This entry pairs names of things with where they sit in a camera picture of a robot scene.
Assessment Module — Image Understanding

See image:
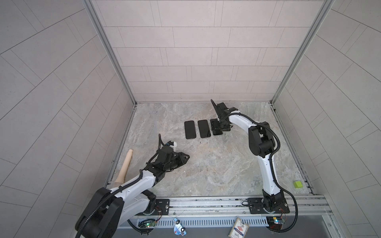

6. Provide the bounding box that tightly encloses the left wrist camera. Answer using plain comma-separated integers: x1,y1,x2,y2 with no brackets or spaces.
165,141,177,152

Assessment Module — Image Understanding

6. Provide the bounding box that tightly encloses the right circuit board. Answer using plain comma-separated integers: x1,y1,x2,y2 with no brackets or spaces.
266,217,286,230

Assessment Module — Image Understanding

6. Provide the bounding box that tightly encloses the aluminium right corner post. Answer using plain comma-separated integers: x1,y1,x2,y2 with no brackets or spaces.
270,0,335,105

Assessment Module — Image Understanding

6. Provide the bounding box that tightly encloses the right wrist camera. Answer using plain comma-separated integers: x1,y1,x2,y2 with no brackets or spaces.
215,103,238,120

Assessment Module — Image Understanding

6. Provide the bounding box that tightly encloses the red white card tag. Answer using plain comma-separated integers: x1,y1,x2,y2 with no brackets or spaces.
228,218,249,238

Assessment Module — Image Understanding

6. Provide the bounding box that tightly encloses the blue white sticker tag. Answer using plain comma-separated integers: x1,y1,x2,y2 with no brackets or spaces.
173,218,187,236

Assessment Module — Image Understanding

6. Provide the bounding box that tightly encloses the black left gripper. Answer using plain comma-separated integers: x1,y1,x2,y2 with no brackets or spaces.
162,152,191,172

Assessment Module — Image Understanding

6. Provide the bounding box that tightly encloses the green cube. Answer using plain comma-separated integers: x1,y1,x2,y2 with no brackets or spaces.
293,180,304,189

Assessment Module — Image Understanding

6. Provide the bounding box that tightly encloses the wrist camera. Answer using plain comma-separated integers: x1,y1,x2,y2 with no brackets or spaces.
165,141,177,152
215,103,238,120

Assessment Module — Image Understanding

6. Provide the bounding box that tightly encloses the purple-edged phone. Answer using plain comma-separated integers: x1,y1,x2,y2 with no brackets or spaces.
184,121,196,139
197,120,211,138

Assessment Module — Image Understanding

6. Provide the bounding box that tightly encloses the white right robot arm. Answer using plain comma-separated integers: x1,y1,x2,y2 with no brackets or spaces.
211,103,290,213

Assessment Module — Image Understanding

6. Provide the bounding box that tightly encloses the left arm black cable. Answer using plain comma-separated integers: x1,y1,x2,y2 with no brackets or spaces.
74,133,164,238

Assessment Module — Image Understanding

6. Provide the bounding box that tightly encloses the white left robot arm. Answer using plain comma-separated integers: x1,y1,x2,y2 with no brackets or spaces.
75,145,190,238

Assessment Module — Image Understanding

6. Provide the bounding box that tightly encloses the aluminium left corner post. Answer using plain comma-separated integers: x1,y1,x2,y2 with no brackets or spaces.
82,0,137,107

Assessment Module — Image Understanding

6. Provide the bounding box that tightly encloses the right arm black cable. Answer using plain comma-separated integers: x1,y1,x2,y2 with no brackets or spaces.
210,99,299,233

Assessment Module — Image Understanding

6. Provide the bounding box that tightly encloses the aluminium corner post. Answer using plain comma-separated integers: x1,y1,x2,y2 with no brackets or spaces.
82,0,137,107
270,0,335,105

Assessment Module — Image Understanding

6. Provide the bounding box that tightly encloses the left circuit board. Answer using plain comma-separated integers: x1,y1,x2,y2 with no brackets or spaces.
139,219,157,229

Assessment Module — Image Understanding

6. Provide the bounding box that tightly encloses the circuit board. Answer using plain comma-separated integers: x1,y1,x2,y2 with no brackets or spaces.
266,217,286,230
139,219,157,229

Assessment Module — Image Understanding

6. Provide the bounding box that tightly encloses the wooden roller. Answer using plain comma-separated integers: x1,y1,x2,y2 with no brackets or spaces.
114,149,134,187

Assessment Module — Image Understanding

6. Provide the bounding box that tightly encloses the black phone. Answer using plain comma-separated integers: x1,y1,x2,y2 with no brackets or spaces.
212,129,223,136

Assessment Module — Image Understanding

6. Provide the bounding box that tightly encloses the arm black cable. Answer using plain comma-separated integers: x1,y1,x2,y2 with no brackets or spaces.
74,133,164,238
210,99,299,233

